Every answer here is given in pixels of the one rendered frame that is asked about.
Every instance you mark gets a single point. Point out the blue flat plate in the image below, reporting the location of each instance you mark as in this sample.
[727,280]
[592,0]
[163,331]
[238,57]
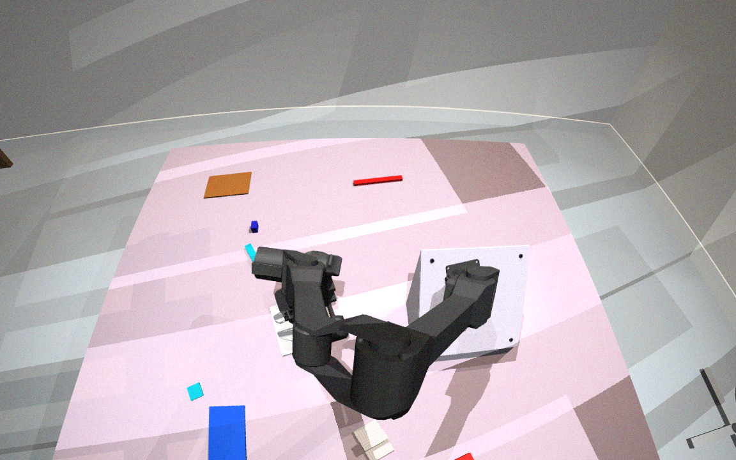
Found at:
[227,436]

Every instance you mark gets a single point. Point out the orange flat plate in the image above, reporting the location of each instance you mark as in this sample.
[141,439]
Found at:
[228,185]

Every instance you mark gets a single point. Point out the small cyan flat square plate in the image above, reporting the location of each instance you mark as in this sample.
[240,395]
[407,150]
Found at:
[195,391]

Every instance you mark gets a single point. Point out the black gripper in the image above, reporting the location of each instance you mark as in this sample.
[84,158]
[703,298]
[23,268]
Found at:
[329,297]

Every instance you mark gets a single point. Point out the cyan rectangular bar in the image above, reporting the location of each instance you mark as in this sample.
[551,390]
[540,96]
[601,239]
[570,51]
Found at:
[250,251]

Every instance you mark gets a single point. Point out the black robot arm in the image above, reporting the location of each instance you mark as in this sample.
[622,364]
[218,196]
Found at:
[390,361]

